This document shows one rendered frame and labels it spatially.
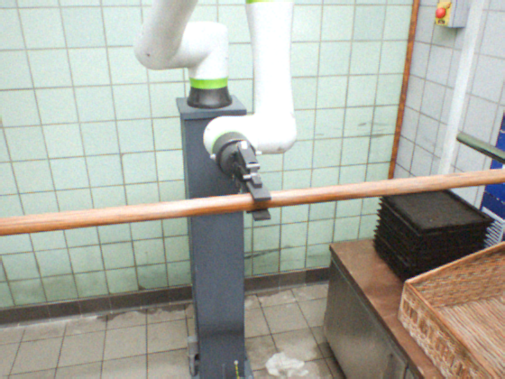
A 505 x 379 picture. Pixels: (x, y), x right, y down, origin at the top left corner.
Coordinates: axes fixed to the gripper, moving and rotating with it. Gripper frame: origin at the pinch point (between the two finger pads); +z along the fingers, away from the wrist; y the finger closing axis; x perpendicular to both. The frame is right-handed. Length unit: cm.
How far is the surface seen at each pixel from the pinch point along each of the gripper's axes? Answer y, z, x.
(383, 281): 62, -44, -58
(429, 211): 37, -49, -75
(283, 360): 120, -68, -30
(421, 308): 49, -16, -54
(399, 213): 38, -51, -65
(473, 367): 50, 6, -54
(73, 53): -10, -122, 47
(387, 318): 62, -27, -50
